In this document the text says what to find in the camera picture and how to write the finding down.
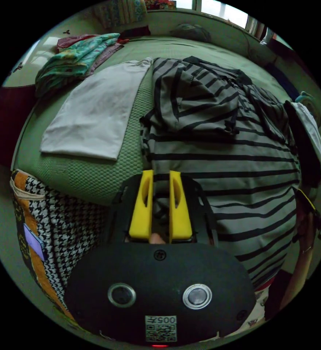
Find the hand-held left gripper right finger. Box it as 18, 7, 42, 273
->
169, 170, 193, 239

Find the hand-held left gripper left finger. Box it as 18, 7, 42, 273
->
128, 169, 154, 239

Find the striped polo shirt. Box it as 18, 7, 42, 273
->
139, 55, 302, 288

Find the person's right forearm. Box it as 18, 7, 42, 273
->
281, 250, 314, 314

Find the person's right hand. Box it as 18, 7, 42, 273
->
296, 212, 316, 253

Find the bed with green mat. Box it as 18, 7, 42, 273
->
9, 35, 301, 320

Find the person's body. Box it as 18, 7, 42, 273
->
254, 273, 288, 333

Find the white folded garment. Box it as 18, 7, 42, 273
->
39, 57, 154, 162

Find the pile of clothes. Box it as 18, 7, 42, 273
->
34, 32, 126, 98

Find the grey cushion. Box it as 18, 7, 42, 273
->
170, 23, 212, 42

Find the patterned rolled blanket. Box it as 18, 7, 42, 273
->
92, 0, 148, 28

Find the window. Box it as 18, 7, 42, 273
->
195, 0, 261, 31

